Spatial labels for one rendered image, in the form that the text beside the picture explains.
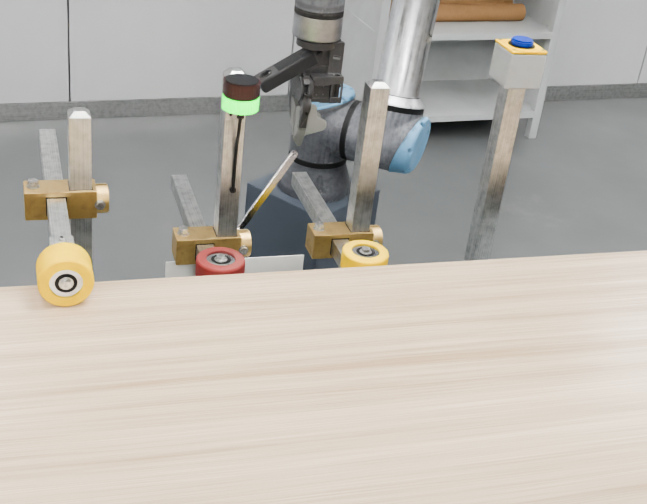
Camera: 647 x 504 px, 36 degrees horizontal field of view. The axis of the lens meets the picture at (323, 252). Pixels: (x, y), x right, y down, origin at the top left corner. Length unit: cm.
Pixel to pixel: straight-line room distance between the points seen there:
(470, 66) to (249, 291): 360
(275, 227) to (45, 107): 208
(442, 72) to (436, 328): 352
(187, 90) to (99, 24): 49
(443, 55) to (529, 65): 316
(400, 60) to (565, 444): 127
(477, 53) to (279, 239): 265
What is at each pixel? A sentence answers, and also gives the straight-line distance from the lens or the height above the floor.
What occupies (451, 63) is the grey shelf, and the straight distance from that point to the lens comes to 498.
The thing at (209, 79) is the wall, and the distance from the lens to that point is 455.
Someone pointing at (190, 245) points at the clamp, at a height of 86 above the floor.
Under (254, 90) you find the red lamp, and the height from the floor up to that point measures 116.
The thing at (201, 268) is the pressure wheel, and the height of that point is 90.
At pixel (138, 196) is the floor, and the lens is 381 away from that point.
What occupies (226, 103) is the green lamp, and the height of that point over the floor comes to 114.
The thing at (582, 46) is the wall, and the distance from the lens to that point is 537.
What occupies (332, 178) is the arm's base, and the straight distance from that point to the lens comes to 251.
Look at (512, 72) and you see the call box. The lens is 178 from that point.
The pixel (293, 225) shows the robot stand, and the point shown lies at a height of 54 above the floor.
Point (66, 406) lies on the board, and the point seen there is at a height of 90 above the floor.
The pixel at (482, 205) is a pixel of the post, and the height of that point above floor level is 91.
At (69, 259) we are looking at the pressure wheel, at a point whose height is 98.
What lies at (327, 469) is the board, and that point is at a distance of 123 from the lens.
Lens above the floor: 172
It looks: 29 degrees down
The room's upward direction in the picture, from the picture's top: 7 degrees clockwise
